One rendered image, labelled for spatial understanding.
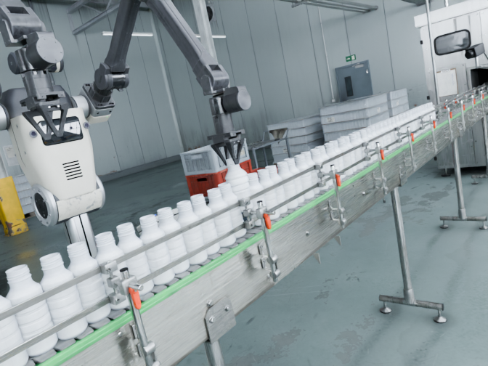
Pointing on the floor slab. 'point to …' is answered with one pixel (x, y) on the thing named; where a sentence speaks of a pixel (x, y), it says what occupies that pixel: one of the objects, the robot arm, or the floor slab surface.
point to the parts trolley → (266, 145)
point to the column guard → (11, 208)
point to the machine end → (440, 45)
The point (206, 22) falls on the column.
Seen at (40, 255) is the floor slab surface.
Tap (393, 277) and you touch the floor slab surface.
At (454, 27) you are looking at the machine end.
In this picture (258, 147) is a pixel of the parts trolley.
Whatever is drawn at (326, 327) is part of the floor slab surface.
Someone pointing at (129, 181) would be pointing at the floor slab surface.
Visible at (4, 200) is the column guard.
